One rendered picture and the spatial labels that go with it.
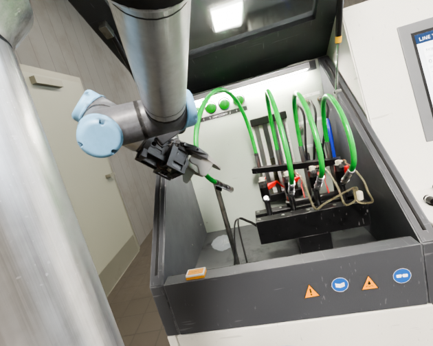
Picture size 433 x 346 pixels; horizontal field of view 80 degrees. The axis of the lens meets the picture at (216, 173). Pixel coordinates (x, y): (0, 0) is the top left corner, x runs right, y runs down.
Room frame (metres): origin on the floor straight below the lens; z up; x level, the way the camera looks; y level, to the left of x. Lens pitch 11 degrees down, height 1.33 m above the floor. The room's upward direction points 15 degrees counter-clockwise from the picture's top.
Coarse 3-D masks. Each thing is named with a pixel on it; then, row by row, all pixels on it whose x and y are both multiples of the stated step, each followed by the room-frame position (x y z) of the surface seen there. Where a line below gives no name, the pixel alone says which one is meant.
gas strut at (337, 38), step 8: (336, 8) 0.79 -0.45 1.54; (336, 16) 0.80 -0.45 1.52; (336, 24) 0.80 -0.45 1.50; (336, 32) 0.81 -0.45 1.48; (336, 40) 0.82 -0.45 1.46; (336, 56) 0.85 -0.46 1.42; (336, 64) 0.85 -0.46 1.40; (336, 72) 0.86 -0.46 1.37; (336, 80) 0.88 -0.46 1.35; (336, 88) 0.89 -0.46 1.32; (336, 96) 0.89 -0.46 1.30
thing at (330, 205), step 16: (352, 192) 0.80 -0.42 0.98; (272, 208) 0.86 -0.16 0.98; (288, 208) 0.82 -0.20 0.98; (304, 208) 0.81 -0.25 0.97; (320, 208) 0.75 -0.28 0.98; (336, 208) 0.73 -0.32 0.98; (352, 208) 0.73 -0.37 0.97; (256, 224) 0.78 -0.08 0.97; (272, 224) 0.77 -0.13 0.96; (288, 224) 0.76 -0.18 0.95; (304, 224) 0.75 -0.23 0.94; (320, 224) 0.74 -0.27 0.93; (336, 224) 0.73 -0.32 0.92; (352, 224) 0.73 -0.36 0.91; (368, 224) 0.72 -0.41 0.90; (272, 240) 0.77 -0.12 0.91; (304, 240) 0.75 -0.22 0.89; (320, 240) 0.74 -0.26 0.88
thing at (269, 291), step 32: (288, 256) 0.60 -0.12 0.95; (320, 256) 0.56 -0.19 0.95; (352, 256) 0.53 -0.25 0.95; (384, 256) 0.52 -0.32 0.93; (416, 256) 0.51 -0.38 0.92; (192, 288) 0.60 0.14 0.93; (224, 288) 0.59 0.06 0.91; (256, 288) 0.57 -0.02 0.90; (288, 288) 0.56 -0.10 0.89; (320, 288) 0.55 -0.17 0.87; (352, 288) 0.54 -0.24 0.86; (384, 288) 0.52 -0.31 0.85; (416, 288) 0.51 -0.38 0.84; (192, 320) 0.61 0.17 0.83; (224, 320) 0.59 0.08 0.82; (256, 320) 0.58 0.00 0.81; (288, 320) 0.56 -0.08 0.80
